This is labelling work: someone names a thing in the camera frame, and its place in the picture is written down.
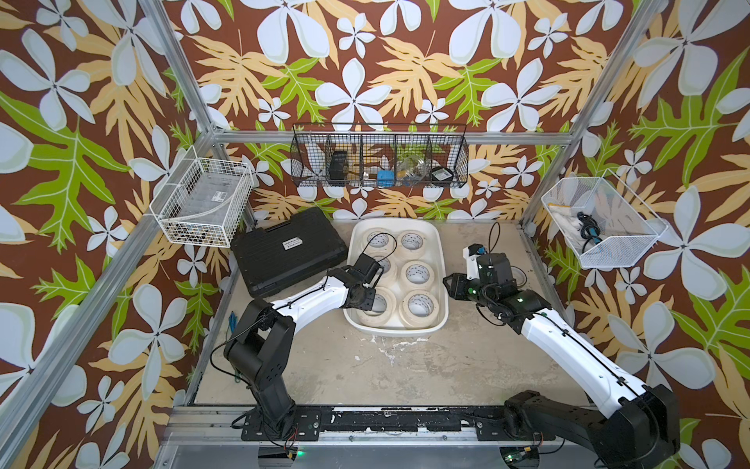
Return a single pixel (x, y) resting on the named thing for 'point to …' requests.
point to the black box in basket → (337, 165)
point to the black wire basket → (380, 155)
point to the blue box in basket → (385, 178)
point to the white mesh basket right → (606, 227)
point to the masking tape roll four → (417, 275)
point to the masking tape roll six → (411, 243)
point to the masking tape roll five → (381, 245)
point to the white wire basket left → (202, 200)
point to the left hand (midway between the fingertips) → (365, 295)
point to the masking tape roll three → (388, 266)
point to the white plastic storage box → (436, 254)
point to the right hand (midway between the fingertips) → (446, 278)
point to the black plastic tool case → (286, 254)
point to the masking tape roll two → (419, 309)
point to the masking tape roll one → (383, 310)
